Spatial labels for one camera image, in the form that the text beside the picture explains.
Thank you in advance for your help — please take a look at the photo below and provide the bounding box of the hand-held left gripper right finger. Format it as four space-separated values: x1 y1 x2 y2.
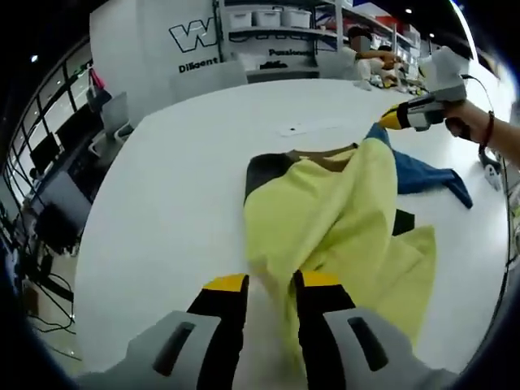
292 270 418 390

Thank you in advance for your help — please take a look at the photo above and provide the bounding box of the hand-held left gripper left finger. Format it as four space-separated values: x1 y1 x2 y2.
121 274 249 390

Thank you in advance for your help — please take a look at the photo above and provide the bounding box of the yellow garment with dark sleeves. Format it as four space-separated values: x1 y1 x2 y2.
243 123 475 366

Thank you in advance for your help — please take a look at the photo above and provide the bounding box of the person's right hand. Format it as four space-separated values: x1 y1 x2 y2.
444 99 490 144

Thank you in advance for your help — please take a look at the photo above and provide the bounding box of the metal shelf rack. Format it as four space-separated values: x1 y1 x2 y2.
213 0 432 79

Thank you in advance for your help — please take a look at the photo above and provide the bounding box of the grey office chair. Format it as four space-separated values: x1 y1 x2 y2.
87 92 136 158

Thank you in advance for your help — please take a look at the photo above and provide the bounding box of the black monitor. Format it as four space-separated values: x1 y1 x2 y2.
54 117 89 146
29 134 61 167

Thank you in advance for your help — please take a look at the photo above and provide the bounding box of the pink hanging bag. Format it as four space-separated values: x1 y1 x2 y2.
85 67 113 114

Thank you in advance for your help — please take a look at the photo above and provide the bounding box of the white controller with black strap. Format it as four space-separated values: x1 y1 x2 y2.
478 148 504 191

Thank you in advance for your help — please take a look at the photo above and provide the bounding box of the white cable grommet plate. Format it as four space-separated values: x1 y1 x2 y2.
275 120 339 139

